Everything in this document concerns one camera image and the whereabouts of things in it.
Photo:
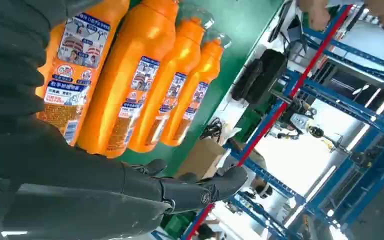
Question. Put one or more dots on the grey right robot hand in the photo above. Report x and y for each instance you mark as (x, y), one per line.
(62, 185)

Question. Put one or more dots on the green crate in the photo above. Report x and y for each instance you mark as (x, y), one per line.
(177, 225)
(248, 126)

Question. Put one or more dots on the brown cardboard box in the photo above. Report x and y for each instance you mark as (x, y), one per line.
(200, 159)

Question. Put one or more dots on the person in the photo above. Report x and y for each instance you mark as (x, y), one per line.
(263, 189)
(314, 16)

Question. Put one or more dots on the black hard case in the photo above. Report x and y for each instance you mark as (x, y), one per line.
(271, 73)

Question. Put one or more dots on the green table mat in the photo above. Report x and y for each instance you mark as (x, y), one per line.
(238, 20)

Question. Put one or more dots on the red metal beam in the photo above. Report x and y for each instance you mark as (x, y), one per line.
(298, 86)

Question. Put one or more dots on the black stand with round head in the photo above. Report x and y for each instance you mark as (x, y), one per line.
(316, 132)

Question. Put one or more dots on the blue metal shelving rack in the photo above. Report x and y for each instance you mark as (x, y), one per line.
(374, 119)

